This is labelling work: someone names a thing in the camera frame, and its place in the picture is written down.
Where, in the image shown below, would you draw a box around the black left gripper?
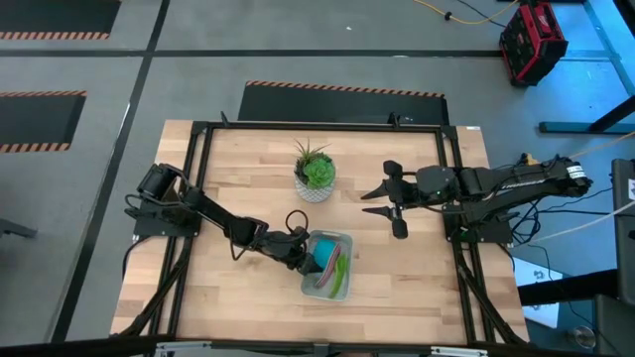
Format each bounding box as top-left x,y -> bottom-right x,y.
255,225 -> 326,277

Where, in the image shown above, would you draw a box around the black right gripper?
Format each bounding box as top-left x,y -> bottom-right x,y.
360,159 -> 462,240

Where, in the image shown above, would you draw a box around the teal measuring cup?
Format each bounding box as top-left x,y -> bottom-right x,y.
312,239 -> 338,267

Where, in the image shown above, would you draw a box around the pink measuring cup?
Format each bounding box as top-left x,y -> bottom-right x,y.
315,243 -> 344,290

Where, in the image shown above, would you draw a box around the clear plastic tray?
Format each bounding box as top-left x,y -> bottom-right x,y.
301,229 -> 354,302

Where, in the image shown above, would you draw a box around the green measuring cup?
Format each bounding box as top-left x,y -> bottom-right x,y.
327,252 -> 351,299

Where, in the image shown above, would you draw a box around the green succulent in white pot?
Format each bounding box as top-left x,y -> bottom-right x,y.
293,138 -> 337,203

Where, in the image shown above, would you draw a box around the black striped-edge floor mat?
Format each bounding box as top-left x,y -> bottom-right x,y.
0,90 -> 88,154
237,80 -> 450,126
0,0 -> 123,41

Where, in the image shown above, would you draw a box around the white floor sheet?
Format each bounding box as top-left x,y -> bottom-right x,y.
515,257 -> 565,328

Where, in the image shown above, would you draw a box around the dark desk foot bar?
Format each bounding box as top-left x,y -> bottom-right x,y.
539,94 -> 635,135

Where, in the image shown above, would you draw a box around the black desk edge beam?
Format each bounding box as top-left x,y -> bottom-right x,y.
518,270 -> 619,306

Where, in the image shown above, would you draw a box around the red and black tool box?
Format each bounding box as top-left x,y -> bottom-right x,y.
498,0 -> 570,88

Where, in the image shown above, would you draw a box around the metal cup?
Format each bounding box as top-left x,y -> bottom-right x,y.
568,324 -> 596,350

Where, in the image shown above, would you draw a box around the dark grey equipment case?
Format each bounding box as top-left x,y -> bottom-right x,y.
610,158 -> 635,303

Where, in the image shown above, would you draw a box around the black overhead crossbar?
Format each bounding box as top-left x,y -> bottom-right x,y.
0,335 -> 635,357

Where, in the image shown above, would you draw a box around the dark grey cabinet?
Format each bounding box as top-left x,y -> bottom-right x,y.
594,295 -> 635,357

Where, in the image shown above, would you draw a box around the black furniture foot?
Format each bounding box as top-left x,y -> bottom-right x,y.
0,217 -> 39,240

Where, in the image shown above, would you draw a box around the black looped gripper cable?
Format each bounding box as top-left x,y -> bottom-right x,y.
285,209 -> 310,234

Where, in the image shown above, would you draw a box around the black aluminium table frame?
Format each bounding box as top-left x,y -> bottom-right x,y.
111,111 -> 530,348

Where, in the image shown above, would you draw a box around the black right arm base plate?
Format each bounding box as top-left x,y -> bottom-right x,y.
444,205 -> 513,244

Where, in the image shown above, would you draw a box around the yellow extension cable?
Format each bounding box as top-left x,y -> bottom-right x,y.
414,0 -> 520,26
520,131 -> 635,168

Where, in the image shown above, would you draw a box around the silver metal bracket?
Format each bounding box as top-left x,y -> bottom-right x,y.
430,345 -> 490,357
153,340 -> 212,357

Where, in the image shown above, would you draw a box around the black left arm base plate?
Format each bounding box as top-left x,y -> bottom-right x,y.
123,197 -> 204,238

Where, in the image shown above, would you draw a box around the black power cables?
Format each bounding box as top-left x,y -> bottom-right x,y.
505,185 -> 616,282

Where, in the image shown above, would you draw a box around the white cable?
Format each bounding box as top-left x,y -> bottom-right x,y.
535,199 -> 635,244

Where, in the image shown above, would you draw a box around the blue metal desk frame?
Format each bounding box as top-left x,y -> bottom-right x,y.
560,0 -> 635,95

